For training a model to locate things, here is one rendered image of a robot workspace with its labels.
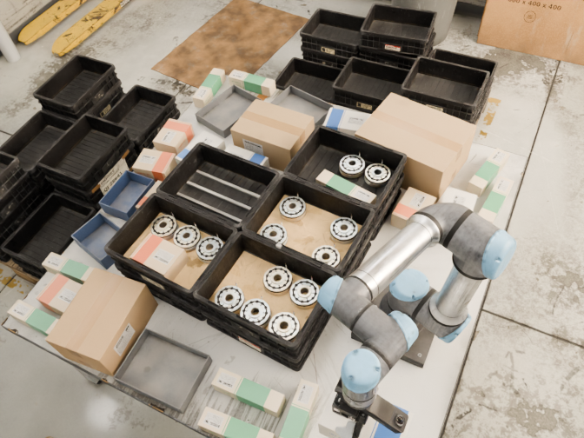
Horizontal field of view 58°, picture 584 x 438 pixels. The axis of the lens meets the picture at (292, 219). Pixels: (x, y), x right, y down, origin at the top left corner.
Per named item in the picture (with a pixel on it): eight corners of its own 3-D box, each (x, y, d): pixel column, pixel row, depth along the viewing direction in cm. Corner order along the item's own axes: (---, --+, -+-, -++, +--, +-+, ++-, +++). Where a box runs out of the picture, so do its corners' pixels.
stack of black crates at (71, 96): (103, 109, 353) (76, 53, 317) (139, 121, 343) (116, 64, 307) (64, 149, 333) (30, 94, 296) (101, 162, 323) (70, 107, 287)
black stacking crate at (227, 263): (338, 290, 184) (338, 275, 175) (296, 362, 169) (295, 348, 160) (244, 248, 197) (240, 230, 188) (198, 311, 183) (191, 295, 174)
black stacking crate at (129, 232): (243, 247, 198) (239, 230, 188) (197, 310, 183) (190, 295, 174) (162, 209, 211) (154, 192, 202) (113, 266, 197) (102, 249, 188)
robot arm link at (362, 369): (392, 361, 101) (363, 394, 98) (388, 381, 110) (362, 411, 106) (360, 335, 104) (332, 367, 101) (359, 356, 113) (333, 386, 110)
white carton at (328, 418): (409, 423, 133) (414, 413, 126) (393, 469, 127) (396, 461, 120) (337, 390, 140) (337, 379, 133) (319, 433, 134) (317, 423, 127)
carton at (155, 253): (189, 260, 194) (184, 248, 188) (169, 285, 188) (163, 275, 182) (155, 243, 199) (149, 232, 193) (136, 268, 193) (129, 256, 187)
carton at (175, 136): (179, 158, 243) (175, 147, 237) (156, 152, 246) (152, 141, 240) (195, 135, 252) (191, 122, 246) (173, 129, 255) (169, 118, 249)
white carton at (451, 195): (461, 247, 203) (465, 234, 196) (430, 237, 207) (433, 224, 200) (473, 209, 214) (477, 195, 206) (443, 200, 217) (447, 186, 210)
